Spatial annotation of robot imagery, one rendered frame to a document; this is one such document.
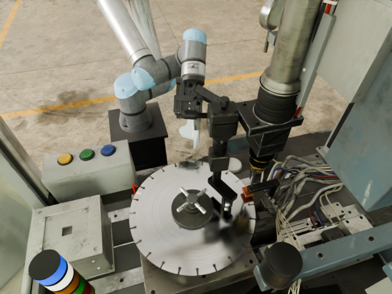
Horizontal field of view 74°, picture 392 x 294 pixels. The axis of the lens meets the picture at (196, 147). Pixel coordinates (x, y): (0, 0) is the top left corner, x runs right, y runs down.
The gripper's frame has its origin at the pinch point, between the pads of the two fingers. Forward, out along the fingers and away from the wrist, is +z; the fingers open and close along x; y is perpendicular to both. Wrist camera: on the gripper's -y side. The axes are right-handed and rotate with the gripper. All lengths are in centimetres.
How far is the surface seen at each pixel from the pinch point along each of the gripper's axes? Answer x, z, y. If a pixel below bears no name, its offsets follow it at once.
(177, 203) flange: 6.2, 17.0, 4.3
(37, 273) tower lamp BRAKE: 36.6, 25.6, 21.0
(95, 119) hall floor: -148, -42, 100
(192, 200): 10.5, 15.8, 0.0
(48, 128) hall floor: -140, -32, 138
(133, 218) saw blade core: 8.0, 21.0, 15.2
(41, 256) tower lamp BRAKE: 35.3, 23.7, 21.4
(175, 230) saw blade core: 9.2, 23.2, 4.1
